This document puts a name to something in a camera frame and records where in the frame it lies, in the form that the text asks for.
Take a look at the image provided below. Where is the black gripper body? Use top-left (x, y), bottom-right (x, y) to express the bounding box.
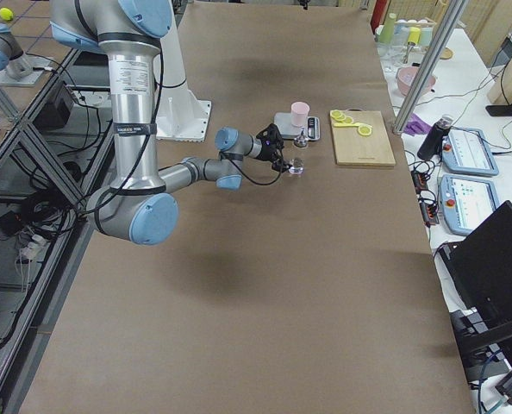
top-left (258, 138), bottom-right (284, 166)

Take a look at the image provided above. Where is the digital kitchen scale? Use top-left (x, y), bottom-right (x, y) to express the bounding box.
top-left (272, 111), bottom-right (322, 141)

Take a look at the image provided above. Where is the near teach pendant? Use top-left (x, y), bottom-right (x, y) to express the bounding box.
top-left (440, 174), bottom-right (500, 235)

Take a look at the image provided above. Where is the lemon slice front pair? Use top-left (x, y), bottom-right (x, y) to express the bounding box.
top-left (357, 124), bottom-right (372, 136)

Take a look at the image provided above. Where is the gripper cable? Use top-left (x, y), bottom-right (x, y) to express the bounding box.
top-left (221, 150), bottom-right (291, 186)

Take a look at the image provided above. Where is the purple glove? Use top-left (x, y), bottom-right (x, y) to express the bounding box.
top-left (403, 113), bottom-right (432, 136)

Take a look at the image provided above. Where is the teach pendant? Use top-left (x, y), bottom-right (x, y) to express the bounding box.
top-left (440, 174), bottom-right (500, 235)
top-left (440, 128), bottom-right (499, 177)

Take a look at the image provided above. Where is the black water bottle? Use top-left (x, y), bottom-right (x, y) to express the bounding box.
top-left (417, 114), bottom-right (453, 160)

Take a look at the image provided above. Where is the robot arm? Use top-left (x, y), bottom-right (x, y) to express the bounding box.
top-left (50, 1), bottom-right (290, 245)

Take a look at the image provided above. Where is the pink bowl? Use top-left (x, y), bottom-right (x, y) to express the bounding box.
top-left (396, 66), bottom-right (437, 97)

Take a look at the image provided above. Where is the yellow cup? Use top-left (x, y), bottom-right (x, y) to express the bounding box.
top-left (407, 27), bottom-right (421, 46)

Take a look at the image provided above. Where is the green cup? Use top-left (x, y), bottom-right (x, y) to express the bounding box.
top-left (377, 13), bottom-right (397, 45)

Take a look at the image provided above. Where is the aluminium frame post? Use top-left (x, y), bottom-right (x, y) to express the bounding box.
top-left (392, 0), bottom-right (469, 135)

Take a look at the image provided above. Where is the glass sauce bottle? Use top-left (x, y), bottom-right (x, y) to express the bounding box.
top-left (289, 129), bottom-right (309, 175)

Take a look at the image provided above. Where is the black laptop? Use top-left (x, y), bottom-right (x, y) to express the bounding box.
top-left (440, 201), bottom-right (512, 367)

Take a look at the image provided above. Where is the bamboo cutting board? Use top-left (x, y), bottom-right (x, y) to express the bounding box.
top-left (329, 110), bottom-right (396, 167)

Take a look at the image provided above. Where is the yellow plastic knife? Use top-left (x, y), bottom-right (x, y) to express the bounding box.
top-left (333, 122), bottom-right (372, 129)

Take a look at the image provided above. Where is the white camera mast base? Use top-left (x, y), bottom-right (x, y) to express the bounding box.
top-left (153, 16), bottom-right (212, 142)

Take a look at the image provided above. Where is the pink plastic cup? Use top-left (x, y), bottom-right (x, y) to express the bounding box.
top-left (290, 101), bottom-right (310, 128)

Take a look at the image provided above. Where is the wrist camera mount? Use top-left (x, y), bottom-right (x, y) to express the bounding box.
top-left (256, 123), bottom-right (283, 147)

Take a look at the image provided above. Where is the far teach pendant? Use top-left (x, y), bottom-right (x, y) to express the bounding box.
top-left (440, 128), bottom-right (499, 177)

